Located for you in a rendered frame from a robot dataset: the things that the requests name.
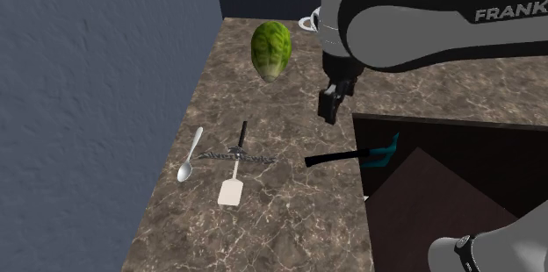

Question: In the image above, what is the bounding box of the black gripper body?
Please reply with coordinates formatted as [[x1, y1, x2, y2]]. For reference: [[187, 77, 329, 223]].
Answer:
[[321, 51, 365, 90]]

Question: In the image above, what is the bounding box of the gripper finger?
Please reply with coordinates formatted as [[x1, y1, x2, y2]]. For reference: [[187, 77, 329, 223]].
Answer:
[[317, 83, 344, 126], [341, 76, 358, 98]]

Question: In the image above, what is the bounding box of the green lettuce head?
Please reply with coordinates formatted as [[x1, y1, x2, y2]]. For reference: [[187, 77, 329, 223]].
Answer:
[[250, 21, 293, 84]]

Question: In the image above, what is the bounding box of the dark brown robot stand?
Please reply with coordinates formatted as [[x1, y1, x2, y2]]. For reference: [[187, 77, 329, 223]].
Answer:
[[351, 112, 548, 272]]

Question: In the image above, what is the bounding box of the silver spoon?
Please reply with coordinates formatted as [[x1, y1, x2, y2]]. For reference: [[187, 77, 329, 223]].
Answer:
[[177, 126, 205, 183]]

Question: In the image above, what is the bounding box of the teal utensil with black handle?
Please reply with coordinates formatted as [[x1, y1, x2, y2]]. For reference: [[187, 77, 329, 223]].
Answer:
[[304, 132, 401, 170]]

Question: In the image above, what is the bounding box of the white spatula with black handle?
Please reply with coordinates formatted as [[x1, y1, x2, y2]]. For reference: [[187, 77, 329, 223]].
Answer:
[[216, 120, 249, 208]]

